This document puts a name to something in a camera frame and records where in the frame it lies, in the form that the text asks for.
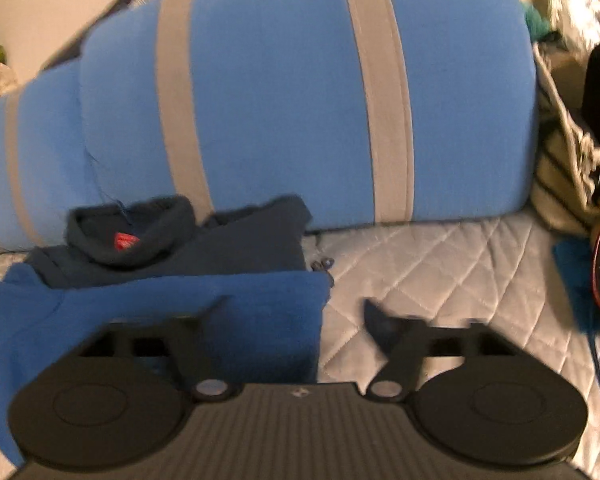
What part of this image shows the white quilted bed cover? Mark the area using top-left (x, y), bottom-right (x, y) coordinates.
top-left (0, 207), bottom-right (600, 480)

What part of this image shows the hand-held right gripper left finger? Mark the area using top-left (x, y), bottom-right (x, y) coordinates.
top-left (77, 296), bottom-right (236, 403)

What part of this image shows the dark cloth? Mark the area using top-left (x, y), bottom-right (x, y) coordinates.
top-left (39, 0), bottom-right (142, 72)

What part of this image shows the large blue grey-striped pillow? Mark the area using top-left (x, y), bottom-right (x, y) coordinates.
top-left (79, 0), bottom-right (540, 233)

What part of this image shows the navy hooded sweatshirt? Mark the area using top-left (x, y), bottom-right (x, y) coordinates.
top-left (25, 194), bottom-right (313, 290)

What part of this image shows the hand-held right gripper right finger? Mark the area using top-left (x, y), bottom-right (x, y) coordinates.
top-left (362, 299), bottom-right (518, 403)

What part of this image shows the striped fabric bag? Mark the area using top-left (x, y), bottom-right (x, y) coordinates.
top-left (530, 40), bottom-right (600, 237)

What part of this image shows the blue sweatshirt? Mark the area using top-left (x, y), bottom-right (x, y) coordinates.
top-left (0, 262), bottom-right (333, 467)

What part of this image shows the teal cloth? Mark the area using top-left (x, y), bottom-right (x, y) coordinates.
top-left (522, 2), bottom-right (556, 43)

